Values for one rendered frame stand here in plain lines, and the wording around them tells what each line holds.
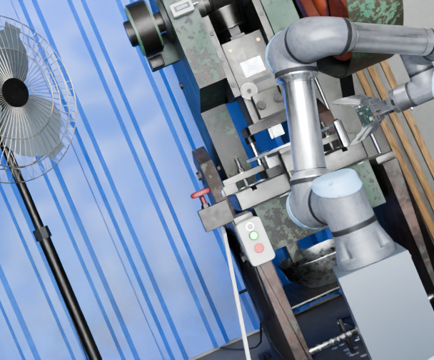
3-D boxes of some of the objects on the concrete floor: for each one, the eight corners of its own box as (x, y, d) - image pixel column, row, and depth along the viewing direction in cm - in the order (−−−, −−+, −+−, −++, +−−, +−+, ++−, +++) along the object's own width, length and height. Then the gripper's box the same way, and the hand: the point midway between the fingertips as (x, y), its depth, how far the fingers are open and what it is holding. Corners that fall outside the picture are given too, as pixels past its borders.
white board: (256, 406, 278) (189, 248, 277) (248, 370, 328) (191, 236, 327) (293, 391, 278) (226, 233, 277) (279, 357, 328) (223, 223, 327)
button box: (340, 408, 241) (258, 215, 240) (262, 443, 239) (180, 248, 238) (269, 327, 386) (218, 206, 385) (220, 348, 384) (169, 228, 383)
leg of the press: (495, 336, 248) (381, 64, 247) (461, 352, 247) (347, 78, 246) (402, 298, 340) (319, 98, 339) (377, 308, 339) (293, 109, 338)
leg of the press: (336, 408, 244) (219, 132, 243) (301, 425, 243) (184, 146, 242) (285, 350, 336) (200, 148, 334) (260, 361, 335) (175, 159, 333)
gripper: (379, 73, 235) (320, 99, 246) (405, 133, 236) (345, 156, 247) (388, 68, 242) (331, 95, 253) (414, 127, 243) (355, 150, 254)
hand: (342, 123), depth 252 cm, fingers open, 14 cm apart
